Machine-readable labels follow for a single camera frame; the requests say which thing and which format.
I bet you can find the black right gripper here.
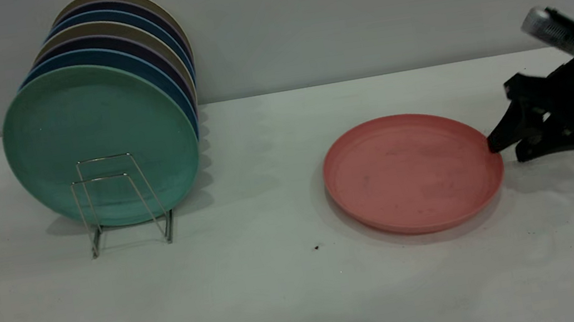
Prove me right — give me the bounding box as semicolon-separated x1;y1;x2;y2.
478;56;574;167

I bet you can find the pink round plate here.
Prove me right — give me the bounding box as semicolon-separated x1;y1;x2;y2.
316;101;512;247

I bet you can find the green round plate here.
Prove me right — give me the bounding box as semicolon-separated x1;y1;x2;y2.
0;50;209;241

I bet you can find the blue round plate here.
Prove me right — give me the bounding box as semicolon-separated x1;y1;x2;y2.
42;0;196;99
14;35;201;164

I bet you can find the dark purple round plate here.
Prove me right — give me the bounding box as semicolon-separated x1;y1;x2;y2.
51;0;194;81
31;23;199;137

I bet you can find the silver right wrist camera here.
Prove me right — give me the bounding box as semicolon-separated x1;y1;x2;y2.
518;2;574;64

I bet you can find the metal wire plate rack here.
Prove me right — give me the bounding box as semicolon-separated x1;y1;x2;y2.
66;147;179;262

